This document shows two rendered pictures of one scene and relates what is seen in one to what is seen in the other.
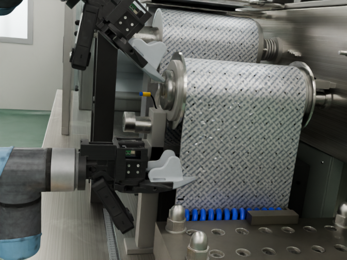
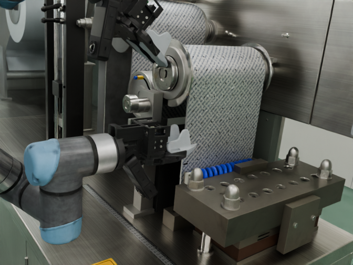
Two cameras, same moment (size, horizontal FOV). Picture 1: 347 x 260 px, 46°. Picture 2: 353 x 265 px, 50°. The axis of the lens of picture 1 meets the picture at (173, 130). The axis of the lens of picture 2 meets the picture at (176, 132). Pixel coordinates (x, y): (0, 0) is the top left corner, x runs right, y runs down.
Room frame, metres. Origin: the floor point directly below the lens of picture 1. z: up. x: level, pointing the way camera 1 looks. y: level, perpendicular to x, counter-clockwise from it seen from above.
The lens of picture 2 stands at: (-0.01, 0.32, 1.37)
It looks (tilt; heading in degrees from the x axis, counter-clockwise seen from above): 17 degrees down; 336
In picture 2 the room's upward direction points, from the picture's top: 5 degrees clockwise
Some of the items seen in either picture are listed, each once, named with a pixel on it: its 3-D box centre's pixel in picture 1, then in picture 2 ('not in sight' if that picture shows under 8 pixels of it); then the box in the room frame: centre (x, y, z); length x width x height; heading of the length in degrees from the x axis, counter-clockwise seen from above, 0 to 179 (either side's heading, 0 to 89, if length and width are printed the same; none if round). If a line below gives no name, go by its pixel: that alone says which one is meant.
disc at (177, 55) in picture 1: (175, 91); (171, 73); (0.77, 0.00, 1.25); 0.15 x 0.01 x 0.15; 15
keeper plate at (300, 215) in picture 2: not in sight; (299, 224); (0.55, -0.23, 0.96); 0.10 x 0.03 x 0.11; 105
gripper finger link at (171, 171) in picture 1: (173, 171); (184, 141); (0.69, -0.01, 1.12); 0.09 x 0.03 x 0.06; 103
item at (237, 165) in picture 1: (238, 169); (222, 133); (0.74, -0.13, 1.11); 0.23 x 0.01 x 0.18; 105
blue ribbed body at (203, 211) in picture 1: (235, 216); (224, 171); (0.72, -0.13, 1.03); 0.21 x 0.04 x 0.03; 105
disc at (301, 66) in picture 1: (294, 97); (249, 71); (0.83, -0.24, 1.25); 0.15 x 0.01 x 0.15; 15
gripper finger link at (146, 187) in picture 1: (147, 183); (167, 155); (0.67, 0.04, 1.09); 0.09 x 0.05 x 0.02; 103
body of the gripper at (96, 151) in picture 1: (113, 165); (137, 144); (0.68, 0.10, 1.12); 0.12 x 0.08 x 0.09; 104
